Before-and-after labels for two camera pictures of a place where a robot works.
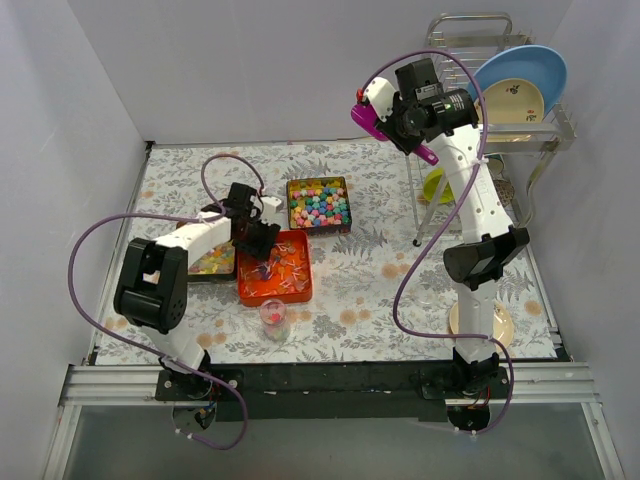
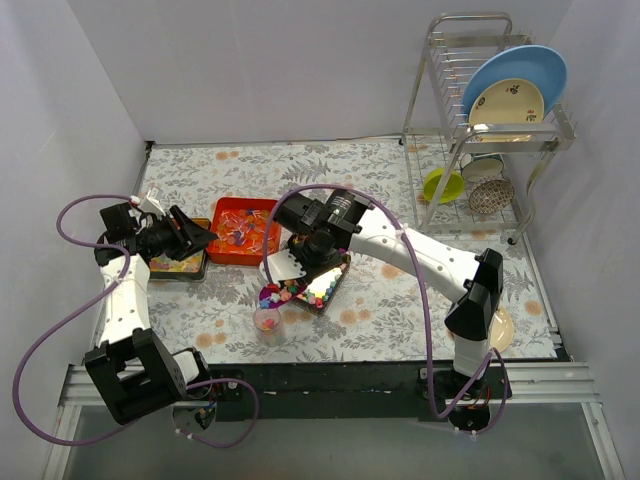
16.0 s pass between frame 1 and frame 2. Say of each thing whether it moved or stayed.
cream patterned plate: stayed
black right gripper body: moved
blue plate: stayed
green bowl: stayed
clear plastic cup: moved
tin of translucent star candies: moved
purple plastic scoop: moved
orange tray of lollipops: moved
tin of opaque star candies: moved
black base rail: stayed
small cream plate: stayed
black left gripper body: moved
